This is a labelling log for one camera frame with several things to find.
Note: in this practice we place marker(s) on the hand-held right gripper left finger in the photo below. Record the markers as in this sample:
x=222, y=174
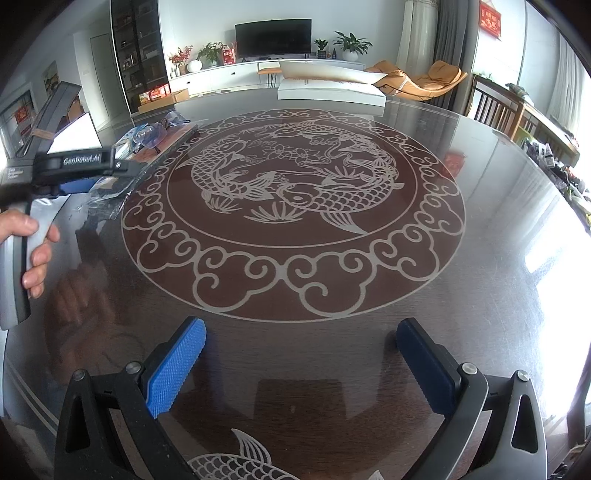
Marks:
x=178, y=364

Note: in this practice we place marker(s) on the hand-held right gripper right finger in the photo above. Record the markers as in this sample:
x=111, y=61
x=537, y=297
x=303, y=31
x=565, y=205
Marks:
x=425, y=364

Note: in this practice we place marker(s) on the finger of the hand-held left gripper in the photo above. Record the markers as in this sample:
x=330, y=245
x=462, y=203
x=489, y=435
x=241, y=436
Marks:
x=78, y=187
x=131, y=170

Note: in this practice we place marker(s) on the large white cardboard box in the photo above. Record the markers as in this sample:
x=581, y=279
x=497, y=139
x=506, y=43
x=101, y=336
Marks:
x=76, y=134

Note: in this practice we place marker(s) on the long clear plastic sleeve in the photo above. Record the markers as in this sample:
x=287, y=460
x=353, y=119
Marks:
x=115, y=194

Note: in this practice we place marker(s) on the clear plastic wrap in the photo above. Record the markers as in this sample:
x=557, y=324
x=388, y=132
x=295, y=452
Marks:
x=175, y=121

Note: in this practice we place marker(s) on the person's left hand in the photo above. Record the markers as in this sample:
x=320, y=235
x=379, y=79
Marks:
x=39, y=267

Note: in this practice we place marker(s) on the red door poster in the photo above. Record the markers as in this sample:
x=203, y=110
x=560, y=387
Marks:
x=23, y=119

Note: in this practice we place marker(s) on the red orange packaged boxes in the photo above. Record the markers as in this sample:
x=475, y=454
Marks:
x=156, y=92

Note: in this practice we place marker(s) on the white door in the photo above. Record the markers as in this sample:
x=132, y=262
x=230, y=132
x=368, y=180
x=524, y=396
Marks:
x=102, y=78

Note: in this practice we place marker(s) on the dark glass display cabinet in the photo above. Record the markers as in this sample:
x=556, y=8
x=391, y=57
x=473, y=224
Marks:
x=138, y=50

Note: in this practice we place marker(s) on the white round vase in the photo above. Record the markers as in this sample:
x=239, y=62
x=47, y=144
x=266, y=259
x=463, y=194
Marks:
x=194, y=66

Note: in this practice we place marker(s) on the red flower arrangement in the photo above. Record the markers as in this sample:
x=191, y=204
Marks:
x=180, y=57

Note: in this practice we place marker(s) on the white TV cabinet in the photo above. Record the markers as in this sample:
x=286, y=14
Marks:
x=221, y=78

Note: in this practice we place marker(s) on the green leafy plant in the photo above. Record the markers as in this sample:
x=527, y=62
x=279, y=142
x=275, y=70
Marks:
x=210, y=54

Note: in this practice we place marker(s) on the wooden bench with hairpin legs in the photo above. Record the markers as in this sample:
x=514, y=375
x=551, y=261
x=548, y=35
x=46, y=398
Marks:
x=269, y=70

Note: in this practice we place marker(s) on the black television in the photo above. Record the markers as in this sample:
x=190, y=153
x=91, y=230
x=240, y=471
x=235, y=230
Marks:
x=272, y=39

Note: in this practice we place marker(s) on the small potted plant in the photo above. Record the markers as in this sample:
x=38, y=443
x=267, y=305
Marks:
x=322, y=48

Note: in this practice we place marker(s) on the pile of assorted clutter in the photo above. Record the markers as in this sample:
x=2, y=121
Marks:
x=563, y=175

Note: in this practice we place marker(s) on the potted plant in white pot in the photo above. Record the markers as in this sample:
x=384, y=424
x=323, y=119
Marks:
x=352, y=46

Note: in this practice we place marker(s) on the dark wooden chair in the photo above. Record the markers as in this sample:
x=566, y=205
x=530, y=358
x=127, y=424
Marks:
x=491, y=104

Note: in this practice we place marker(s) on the wooden side table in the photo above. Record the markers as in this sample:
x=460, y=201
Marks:
x=545, y=120

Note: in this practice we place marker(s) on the orange lounge chair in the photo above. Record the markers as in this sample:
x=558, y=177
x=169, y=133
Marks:
x=429, y=81

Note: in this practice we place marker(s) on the sheer white curtain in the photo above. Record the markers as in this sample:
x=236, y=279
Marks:
x=570, y=83

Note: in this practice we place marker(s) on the grey curtain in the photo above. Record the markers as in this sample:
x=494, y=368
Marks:
x=455, y=41

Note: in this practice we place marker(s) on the framed wall picture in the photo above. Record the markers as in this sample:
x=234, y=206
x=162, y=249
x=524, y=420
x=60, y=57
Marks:
x=51, y=77

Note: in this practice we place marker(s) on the red wall poster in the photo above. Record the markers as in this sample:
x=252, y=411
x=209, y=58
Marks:
x=490, y=21

